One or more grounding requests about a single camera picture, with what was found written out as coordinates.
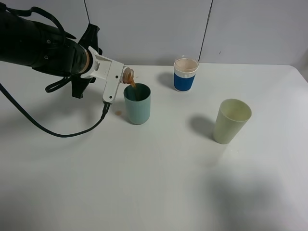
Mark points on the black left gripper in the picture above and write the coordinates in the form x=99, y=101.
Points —
x=75, y=59

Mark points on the clear bottle with pink label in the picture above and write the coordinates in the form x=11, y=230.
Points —
x=127, y=76

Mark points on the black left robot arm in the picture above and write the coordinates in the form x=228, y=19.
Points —
x=35, y=38

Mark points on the teal plastic cup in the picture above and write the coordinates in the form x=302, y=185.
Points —
x=138, y=103

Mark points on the pale green plastic cup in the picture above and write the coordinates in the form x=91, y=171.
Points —
x=232, y=116

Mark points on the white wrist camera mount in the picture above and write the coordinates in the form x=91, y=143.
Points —
x=109, y=70

